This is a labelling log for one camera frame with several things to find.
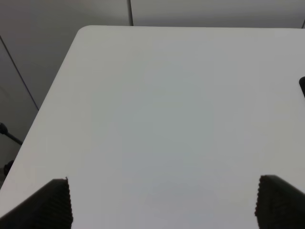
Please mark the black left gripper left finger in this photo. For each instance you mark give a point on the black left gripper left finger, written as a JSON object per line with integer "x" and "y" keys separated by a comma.
{"x": 47, "y": 208}

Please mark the black mouse pad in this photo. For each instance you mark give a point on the black mouse pad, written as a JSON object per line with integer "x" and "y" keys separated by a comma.
{"x": 302, "y": 85}

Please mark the black stand foot knob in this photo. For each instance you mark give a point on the black stand foot knob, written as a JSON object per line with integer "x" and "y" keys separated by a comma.
{"x": 7, "y": 167}

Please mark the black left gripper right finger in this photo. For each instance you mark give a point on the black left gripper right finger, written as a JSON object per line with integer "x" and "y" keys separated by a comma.
{"x": 279, "y": 205}

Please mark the black stand leg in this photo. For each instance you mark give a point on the black stand leg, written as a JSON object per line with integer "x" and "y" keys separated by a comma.
{"x": 4, "y": 131}

